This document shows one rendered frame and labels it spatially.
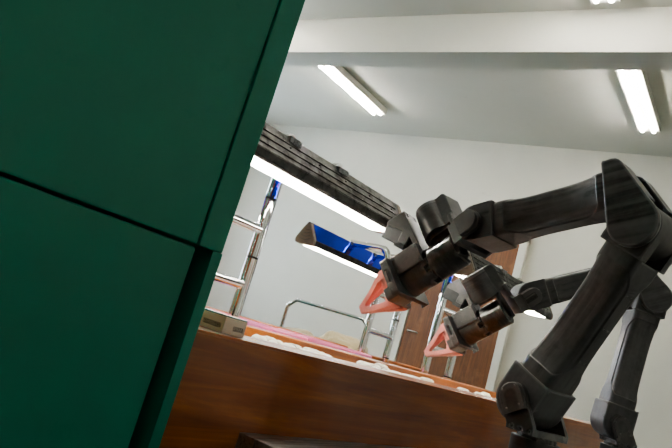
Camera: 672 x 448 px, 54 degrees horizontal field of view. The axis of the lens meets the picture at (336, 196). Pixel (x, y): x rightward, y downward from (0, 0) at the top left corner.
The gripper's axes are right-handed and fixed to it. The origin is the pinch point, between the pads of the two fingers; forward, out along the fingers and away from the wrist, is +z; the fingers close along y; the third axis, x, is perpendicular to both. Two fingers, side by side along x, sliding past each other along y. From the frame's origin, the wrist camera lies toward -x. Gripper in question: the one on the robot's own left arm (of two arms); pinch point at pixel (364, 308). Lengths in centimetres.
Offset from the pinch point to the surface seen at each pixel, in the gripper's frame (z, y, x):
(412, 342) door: 194, -456, -178
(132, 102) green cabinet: -19, 64, 6
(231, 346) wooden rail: -4.5, 41.5, 16.9
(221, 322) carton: -3.2, 40.7, 13.2
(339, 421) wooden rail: -0.5, 18.7, 21.5
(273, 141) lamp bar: -2.7, 17.0, -27.5
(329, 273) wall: 252, -450, -288
